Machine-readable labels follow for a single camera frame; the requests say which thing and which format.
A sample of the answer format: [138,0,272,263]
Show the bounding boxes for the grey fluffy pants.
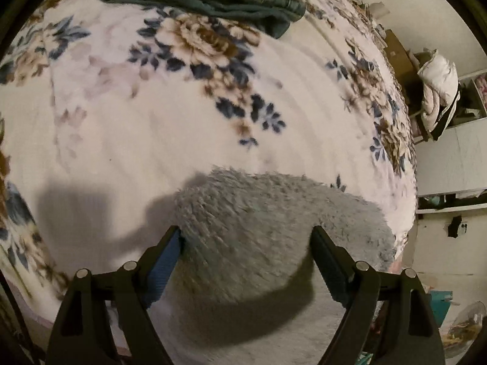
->
[153,169,395,364]

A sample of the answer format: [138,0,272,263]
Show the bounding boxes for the white wardrobe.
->
[413,70,486,276]

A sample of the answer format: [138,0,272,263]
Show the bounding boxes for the floral bed blanket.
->
[0,0,419,324]

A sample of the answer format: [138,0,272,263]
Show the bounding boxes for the brown cardboard box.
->
[385,29,419,94]

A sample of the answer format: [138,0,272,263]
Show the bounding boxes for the white jacket on chair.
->
[414,49,460,141]

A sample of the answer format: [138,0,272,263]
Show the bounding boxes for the pink blanket on shelf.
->
[474,73,487,106]

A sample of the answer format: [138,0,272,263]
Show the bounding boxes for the dark teal folded garment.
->
[101,0,308,40]

